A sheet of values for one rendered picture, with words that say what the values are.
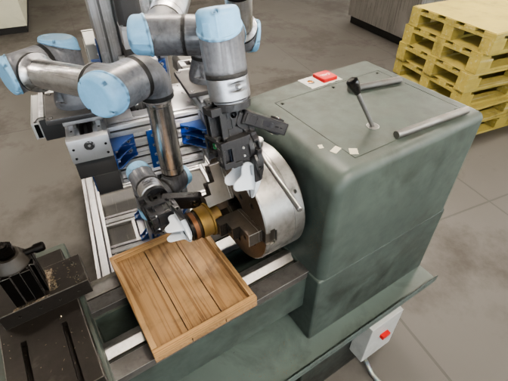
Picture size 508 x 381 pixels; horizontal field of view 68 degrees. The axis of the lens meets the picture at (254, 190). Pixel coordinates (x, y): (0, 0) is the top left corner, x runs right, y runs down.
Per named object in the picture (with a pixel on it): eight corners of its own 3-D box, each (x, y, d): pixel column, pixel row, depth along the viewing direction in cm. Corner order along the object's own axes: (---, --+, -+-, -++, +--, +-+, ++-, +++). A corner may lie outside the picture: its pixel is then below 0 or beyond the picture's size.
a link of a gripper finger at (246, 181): (232, 205, 78) (225, 165, 73) (256, 194, 80) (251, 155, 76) (240, 211, 76) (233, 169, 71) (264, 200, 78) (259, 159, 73)
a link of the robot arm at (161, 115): (147, 40, 108) (175, 177, 139) (117, 52, 101) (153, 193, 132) (178, 46, 103) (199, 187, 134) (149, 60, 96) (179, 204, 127)
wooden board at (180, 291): (199, 227, 130) (197, 219, 127) (257, 305, 107) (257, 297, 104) (112, 266, 117) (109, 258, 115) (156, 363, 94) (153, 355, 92)
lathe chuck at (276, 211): (230, 192, 130) (237, 121, 106) (283, 264, 114) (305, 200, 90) (207, 202, 126) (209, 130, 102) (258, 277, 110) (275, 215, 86)
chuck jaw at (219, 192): (236, 192, 109) (224, 153, 107) (244, 193, 105) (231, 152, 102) (202, 206, 104) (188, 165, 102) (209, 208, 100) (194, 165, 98)
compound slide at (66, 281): (83, 264, 104) (78, 252, 101) (94, 291, 98) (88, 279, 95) (1, 300, 96) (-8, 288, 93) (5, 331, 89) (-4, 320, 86)
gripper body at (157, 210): (156, 237, 102) (140, 212, 110) (184, 225, 106) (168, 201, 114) (150, 218, 97) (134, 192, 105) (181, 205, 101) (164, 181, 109)
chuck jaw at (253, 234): (249, 202, 104) (274, 227, 96) (250, 215, 107) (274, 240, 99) (214, 218, 99) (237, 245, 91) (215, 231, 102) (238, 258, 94)
